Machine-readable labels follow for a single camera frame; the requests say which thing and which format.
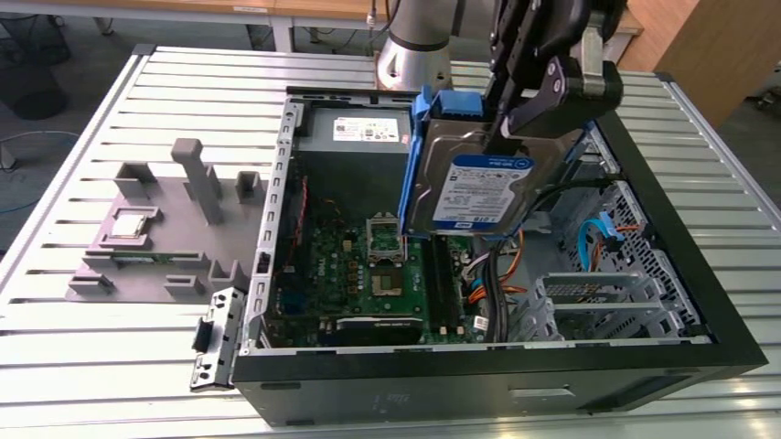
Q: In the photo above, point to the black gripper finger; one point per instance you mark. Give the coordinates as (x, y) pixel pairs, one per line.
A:
(580, 96)
(505, 82)

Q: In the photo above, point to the hard disk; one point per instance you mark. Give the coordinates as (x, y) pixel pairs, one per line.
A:
(476, 192)

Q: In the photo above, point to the grey metal drive cage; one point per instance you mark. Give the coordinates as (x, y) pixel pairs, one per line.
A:
(601, 155)

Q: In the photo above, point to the wooden top desk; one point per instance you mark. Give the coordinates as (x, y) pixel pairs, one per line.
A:
(183, 7)
(632, 34)

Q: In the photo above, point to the wooden cabinet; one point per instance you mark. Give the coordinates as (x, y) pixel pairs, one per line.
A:
(720, 55)

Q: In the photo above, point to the office chair base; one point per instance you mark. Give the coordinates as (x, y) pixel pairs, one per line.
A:
(768, 98)

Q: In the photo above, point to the grey power supply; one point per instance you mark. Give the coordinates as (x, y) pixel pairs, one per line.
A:
(354, 183)

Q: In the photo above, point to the black RAM slot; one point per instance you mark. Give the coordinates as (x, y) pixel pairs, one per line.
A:
(437, 288)

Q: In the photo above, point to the CPU socket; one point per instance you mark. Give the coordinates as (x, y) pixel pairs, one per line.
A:
(389, 284)

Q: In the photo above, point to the green motherboard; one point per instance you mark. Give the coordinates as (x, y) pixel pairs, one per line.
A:
(330, 274)

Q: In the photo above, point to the black graphics card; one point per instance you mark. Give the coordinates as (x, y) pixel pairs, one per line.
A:
(378, 333)

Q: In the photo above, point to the grey parts rack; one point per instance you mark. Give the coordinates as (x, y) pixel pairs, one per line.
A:
(183, 251)

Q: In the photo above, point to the black PC case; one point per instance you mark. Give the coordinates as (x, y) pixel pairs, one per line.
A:
(427, 388)

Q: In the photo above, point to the silver CPU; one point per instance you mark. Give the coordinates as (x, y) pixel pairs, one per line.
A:
(130, 225)

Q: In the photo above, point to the green RAM stick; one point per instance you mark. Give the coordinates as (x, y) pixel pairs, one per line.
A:
(143, 259)

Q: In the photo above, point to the black bin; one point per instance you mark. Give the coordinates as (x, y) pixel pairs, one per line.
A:
(36, 96)

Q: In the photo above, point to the grey card retention bracket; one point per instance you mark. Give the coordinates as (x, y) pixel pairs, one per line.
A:
(227, 320)

